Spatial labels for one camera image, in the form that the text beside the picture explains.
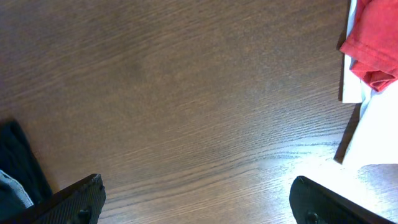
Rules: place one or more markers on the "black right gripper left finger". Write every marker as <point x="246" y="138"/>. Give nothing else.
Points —
<point x="80" y="203"/>

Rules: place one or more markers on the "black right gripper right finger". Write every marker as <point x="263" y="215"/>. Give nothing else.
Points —
<point x="312" y="203"/>

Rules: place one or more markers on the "black shorts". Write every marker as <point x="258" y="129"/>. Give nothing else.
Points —
<point x="18" y="161"/>

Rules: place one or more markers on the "folded grey garment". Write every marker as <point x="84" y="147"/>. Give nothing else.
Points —
<point x="14" y="199"/>

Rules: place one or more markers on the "white garment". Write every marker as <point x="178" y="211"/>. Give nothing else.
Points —
<point x="374" y="139"/>

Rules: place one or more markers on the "red t-shirt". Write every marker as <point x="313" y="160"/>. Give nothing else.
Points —
<point x="372" y="43"/>

